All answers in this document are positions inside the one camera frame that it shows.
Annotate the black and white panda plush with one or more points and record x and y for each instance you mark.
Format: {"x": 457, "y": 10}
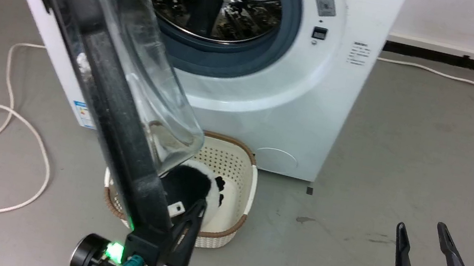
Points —
{"x": 185, "y": 184}

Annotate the grey-blue rubber door gasket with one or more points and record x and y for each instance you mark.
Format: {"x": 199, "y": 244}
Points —
{"x": 229, "y": 62}

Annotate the cream perforated laundry basket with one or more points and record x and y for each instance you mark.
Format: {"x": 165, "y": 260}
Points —
{"x": 237, "y": 176}

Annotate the round filter cover flap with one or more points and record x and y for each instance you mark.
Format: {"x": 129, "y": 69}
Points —
{"x": 277, "y": 161}

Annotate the white front-load washing machine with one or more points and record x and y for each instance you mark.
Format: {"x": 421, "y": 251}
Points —
{"x": 316, "y": 117}

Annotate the washer door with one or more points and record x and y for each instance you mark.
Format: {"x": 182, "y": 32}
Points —
{"x": 120, "y": 142}

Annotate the small black floor tape piece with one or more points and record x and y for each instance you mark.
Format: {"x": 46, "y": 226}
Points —
{"x": 309, "y": 191}

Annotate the black door latch socket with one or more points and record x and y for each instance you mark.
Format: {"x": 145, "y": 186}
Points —
{"x": 319, "y": 33}

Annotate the blue energy label sticker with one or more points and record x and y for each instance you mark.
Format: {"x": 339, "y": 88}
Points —
{"x": 85, "y": 115}

